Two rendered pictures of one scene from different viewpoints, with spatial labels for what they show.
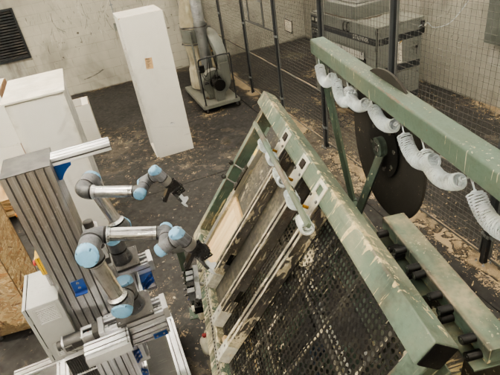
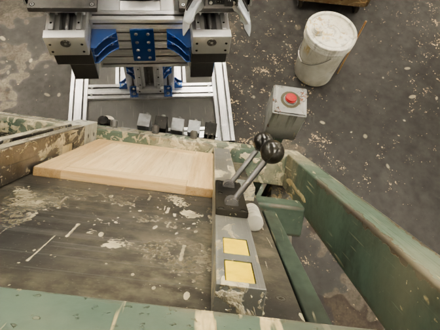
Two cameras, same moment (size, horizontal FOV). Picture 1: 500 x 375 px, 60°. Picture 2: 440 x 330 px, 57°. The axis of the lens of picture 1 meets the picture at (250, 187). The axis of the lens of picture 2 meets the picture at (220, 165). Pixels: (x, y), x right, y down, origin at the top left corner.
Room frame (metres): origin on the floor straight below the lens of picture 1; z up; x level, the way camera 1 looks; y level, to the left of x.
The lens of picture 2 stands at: (2.61, -0.21, 2.08)
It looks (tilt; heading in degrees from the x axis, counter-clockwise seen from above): 64 degrees down; 91
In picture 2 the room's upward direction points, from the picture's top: 12 degrees clockwise
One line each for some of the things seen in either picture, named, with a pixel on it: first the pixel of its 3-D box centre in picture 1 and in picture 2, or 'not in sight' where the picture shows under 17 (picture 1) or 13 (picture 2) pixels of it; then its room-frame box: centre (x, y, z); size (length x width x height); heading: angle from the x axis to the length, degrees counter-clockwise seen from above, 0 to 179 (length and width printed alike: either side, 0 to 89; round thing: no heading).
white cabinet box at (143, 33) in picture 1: (155, 84); not in sight; (6.34, 1.13, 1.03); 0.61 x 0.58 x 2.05; 17
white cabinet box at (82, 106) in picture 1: (77, 124); not in sight; (7.02, 2.70, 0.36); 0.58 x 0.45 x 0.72; 107
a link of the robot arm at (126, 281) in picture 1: (124, 287); not in sight; (1.94, 0.83, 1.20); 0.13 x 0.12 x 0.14; 4
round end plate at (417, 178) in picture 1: (381, 146); not in sight; (1.99, -0.72, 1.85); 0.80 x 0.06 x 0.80; 6
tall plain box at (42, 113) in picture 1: (64, 157); not in sight; (4.65, 2.07, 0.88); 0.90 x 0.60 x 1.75; 17
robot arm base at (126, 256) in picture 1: (120, 254); not in sight; (2.42, 0.97, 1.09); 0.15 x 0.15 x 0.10
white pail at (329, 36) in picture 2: not in sight; (325, 46); (3.05, 1.60, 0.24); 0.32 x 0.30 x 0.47; 17
